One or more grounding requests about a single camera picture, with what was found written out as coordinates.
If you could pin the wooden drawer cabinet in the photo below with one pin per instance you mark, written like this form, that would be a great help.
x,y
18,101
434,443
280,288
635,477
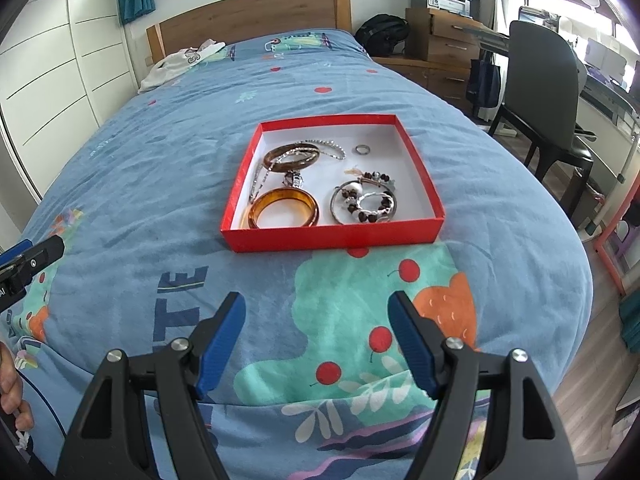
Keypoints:
x,y
440,35

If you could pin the black backpack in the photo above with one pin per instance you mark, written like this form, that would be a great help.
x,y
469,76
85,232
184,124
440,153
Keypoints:
x,y
380,35

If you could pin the dark blue hanging bag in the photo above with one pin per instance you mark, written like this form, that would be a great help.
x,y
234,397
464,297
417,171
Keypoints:
x,y
484,85

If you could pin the person's left hand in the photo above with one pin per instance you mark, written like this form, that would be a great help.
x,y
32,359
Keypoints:
x,y
10,390

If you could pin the grey desk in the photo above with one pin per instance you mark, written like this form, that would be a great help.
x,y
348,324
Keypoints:
x,y
600,95

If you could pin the amber bangle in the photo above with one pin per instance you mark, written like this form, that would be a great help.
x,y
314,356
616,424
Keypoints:
x,y
257,203

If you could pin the low wooden bedside table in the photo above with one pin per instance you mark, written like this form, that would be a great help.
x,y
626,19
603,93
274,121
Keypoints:
x,y
430,77

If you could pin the white garment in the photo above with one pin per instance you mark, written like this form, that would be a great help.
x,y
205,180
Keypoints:
x,y
170,67

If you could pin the thin silver bangle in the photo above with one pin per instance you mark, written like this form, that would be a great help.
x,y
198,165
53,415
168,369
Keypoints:
x,y
334,205

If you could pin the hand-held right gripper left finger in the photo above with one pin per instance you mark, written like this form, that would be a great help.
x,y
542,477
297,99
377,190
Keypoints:
x,y
220,350

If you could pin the grey chair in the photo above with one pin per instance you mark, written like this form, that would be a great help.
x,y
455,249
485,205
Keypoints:
x,y
540,85

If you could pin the white wardrobe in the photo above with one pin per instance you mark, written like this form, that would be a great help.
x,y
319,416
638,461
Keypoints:
x,y
50,60

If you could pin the dark tortoiseshell bangle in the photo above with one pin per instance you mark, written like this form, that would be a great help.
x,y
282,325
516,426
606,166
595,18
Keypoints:
x,y
300,162

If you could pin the pink metal frame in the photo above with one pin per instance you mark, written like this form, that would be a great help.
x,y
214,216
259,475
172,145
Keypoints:
x,y
607,250

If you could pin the red jewelry box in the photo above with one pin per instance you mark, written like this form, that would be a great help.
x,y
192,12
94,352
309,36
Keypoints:
x,y
325,237

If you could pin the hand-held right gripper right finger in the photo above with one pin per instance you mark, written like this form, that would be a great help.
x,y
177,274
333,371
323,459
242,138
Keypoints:
x,y
412,350

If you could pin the wooden headboard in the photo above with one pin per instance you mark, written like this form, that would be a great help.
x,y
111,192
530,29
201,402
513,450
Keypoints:
x,y
250,20

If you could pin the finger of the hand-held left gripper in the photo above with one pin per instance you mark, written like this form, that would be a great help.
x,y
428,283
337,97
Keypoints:
x,y
42,255

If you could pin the silver pendant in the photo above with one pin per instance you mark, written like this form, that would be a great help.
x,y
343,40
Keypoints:
x,y
295,180

